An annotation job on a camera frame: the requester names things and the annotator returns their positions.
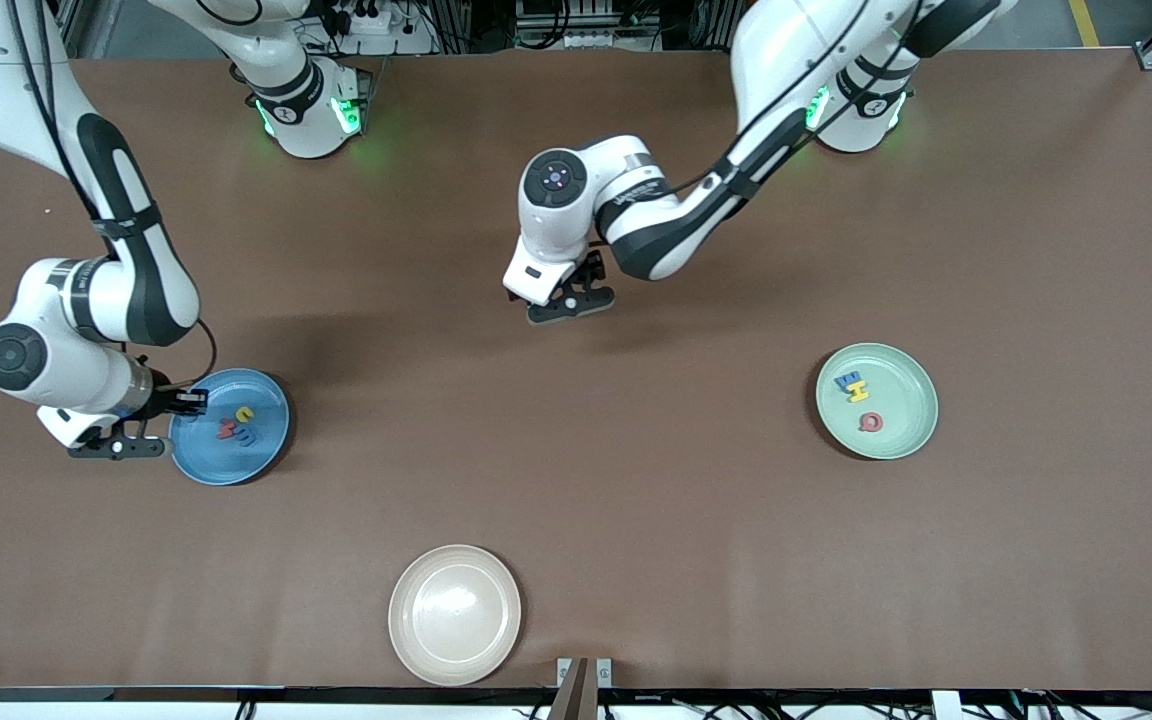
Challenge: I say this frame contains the blue plate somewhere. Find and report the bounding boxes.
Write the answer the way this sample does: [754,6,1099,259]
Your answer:
[168,368,291,487]

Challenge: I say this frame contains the black electronics box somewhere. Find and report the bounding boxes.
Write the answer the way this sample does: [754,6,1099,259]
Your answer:
[514,0,659,51]

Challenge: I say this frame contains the white power strip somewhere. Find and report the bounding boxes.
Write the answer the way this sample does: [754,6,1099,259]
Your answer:
[321,0,437,57]

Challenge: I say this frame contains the green plate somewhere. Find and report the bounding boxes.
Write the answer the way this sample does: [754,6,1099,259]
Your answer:
[816,343,939,461]

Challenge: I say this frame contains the beige plate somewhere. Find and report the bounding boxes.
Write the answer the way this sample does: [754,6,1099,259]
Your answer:
[388,544,523,687]

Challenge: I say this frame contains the aluminium table edge rail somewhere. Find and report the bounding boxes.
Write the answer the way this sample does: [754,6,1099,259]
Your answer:
[0,685,1152,720]

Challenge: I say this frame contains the camera stand bracket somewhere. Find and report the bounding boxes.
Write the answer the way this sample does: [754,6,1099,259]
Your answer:
[548,657,613,720]

